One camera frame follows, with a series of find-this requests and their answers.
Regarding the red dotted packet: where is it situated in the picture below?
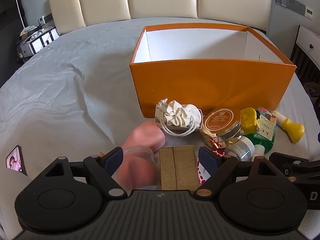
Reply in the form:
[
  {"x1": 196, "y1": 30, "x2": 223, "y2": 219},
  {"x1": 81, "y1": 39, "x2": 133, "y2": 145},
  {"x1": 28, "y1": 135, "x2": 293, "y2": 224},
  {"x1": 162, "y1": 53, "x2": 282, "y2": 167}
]
[{"x1": 196, "y1": 135, "x2": 227, "y2": 186}]

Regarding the yellow bulb-shaped bottle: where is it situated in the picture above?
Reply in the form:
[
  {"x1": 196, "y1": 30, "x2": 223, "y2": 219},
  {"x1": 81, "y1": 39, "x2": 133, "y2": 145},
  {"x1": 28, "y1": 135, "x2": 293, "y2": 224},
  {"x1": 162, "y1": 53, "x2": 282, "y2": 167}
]
[{"x1": 272, "y1": 110, "x2": 306, "y2": 144}]

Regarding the black smartphone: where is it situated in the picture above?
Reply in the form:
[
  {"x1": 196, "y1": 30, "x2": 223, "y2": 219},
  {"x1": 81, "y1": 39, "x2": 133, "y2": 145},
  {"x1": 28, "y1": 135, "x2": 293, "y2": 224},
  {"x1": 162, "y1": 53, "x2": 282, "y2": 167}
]
[{"x1": 5, "y1": 145, "x2": 27, "y2": 177}]

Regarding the white and black nightstand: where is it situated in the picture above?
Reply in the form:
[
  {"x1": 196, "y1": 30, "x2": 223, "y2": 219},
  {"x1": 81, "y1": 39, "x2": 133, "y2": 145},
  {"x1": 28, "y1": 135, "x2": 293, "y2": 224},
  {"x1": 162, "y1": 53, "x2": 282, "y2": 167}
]
[{"x1": 16, "y1": 25, "x2": 60, "y2": 58}]

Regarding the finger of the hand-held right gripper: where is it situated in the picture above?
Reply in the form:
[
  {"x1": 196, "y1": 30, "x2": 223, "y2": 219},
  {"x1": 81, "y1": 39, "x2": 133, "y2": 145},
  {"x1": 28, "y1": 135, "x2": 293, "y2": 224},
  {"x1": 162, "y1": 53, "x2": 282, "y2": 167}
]
[{"x1": 269, "y1": 152, "x2": 320, "y2": 183}]

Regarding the gold textured box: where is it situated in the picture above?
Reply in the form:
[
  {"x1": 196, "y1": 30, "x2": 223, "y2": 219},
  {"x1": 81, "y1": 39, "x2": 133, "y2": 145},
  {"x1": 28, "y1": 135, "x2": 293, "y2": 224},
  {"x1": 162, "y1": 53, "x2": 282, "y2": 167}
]
[{"x1": 159, "y1": 145, "x2": 201, "y2": 191}]

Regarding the grey wall switch panel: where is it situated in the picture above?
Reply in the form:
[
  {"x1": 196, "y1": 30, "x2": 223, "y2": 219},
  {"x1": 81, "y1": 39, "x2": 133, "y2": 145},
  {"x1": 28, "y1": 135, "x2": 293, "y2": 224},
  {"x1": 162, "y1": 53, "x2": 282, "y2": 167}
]
[{"x1": 276, "y1": 0, "x2": 306, "y2": 14}]

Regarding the pink bottle with clear cap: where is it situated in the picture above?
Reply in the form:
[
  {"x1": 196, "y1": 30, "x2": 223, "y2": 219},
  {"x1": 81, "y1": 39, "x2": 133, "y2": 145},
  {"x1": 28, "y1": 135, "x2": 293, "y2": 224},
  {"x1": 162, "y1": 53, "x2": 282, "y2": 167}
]
[{"x1": 110, "y1": 120, "x2": 166, "y2": 193}]

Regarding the gold round tin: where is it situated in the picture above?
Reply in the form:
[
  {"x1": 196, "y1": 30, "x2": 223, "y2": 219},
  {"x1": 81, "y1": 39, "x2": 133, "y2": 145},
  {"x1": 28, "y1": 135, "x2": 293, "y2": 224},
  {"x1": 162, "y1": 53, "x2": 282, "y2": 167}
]
[{"x1": 201, "y1": 108, "x2": 244, "y2": 149}]

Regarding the white drawer cabinet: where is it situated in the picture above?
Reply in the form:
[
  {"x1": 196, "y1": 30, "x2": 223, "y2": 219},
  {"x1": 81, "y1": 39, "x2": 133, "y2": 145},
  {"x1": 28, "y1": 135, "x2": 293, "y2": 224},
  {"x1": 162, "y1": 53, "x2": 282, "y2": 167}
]
[{"x1": 290, "y1": 25, "x2": 320, "y2": 85}]

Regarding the white drawstring pouch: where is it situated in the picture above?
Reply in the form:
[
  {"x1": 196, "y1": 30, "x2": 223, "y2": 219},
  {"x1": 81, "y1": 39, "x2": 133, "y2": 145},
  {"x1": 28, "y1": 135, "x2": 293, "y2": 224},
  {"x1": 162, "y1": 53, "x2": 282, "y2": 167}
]
[{"x1": 155, "y1": 98, "x2": 204, "y2": 137}]

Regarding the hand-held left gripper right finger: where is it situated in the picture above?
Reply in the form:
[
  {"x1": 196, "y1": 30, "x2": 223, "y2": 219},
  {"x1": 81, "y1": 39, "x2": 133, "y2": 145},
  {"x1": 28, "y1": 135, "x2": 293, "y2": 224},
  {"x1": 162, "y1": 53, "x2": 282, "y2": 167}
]
[{"x1": 194, "y1": 146, "x2": 277, "y2": 198}]

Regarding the orange cardboard box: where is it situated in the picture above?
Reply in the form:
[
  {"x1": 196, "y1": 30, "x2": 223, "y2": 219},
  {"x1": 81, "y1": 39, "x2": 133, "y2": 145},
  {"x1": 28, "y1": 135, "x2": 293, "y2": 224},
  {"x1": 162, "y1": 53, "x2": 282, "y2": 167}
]
[{"x1": 129, "y1": 25, "x2": 297, "y2": 119}]

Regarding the green spray bottle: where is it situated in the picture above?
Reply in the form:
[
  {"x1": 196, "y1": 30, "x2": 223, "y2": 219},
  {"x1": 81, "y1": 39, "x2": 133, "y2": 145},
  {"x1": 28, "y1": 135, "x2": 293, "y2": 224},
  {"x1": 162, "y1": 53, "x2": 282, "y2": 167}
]
[{"x1": 246, "y1": 107, "x2": 278, "y2": 162}]

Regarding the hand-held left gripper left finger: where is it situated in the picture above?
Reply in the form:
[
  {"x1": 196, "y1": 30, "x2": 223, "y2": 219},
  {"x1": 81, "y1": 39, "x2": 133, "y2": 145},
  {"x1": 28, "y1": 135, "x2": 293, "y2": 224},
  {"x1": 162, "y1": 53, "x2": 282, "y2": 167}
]
[{"x1": 45, "y1": 147, "x2": 128, "y2": 197}]

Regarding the white silver jar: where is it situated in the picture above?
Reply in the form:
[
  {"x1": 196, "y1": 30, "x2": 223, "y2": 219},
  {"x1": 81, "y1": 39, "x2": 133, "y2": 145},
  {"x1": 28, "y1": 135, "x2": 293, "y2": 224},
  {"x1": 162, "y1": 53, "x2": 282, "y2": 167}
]
[{"x1": 224, "y1": 136, "x2": 256, "y2": 162}]

